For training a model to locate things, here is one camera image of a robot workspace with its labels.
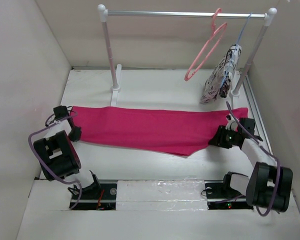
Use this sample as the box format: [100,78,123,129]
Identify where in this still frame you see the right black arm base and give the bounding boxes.
[201,180,253,211]

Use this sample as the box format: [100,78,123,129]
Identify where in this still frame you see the white metal clothes rack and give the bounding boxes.
[97,3,278,111]

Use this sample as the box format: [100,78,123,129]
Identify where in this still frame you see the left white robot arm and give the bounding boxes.
[29,105,102,199]

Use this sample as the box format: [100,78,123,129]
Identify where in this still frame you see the pink trousers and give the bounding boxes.
[70,105,249,158]

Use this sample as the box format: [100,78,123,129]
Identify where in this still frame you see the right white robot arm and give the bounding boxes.
[208,114,293,217]

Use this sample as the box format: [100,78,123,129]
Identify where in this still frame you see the pink plastic hanger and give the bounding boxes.
[184,8,228,82]

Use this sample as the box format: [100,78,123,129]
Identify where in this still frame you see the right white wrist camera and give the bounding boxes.
[225,114,238,131]

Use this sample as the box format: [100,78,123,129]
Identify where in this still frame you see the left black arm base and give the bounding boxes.
[68,180,118,211]

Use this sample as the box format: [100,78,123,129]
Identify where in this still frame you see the black white printed garment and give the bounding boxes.
[200,44,242,104]

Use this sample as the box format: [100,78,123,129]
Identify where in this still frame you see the blue wire hanger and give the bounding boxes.
[219,12,253,87]

